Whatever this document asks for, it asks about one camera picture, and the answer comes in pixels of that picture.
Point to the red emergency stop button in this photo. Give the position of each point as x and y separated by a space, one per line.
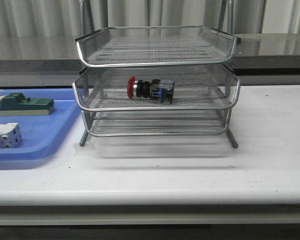
157 89

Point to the blue plastic tray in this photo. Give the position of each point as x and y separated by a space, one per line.
42 134

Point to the grey stone counter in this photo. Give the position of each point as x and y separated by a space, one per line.
260 59

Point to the white circuit breaker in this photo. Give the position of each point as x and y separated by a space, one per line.
10 135

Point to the green white switch module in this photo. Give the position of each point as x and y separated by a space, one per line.
17 104

